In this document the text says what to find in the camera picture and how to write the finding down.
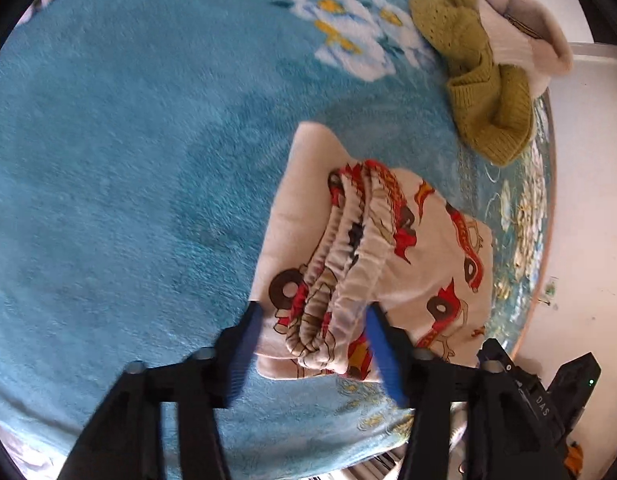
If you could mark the small wall sticker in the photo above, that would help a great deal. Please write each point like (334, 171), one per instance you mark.
(550, 290)

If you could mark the olive green knitted sweater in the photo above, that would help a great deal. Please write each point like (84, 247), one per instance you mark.
(488, 105)

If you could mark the blue floral blanket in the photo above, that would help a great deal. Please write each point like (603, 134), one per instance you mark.
(113, 160)

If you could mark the cream car-print pants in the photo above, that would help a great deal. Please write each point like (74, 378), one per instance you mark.
(438, 260)

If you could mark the white fleece garment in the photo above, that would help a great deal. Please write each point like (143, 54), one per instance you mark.
(518, 15)

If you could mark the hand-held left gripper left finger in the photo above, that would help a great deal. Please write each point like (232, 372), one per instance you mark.
(244, 347)

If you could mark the pink bed sheet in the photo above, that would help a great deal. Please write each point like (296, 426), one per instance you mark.
(23, 452)

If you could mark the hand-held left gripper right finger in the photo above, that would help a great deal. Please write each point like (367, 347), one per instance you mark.
(383, 355)

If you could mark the orange object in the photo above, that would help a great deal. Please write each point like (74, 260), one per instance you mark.
(574, 456)

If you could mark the striped cloth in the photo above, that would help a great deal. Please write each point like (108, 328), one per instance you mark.
(378, 466)

